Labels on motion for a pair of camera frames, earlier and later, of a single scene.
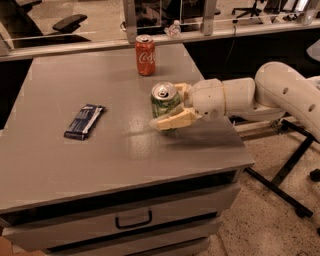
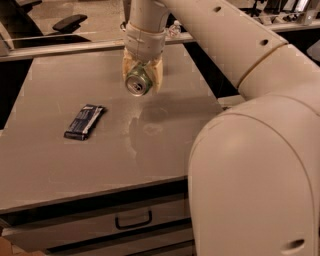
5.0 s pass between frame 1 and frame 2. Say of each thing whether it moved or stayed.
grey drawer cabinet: stayed
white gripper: moved
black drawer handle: stayed
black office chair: stayed
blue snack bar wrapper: stayed
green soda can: moved
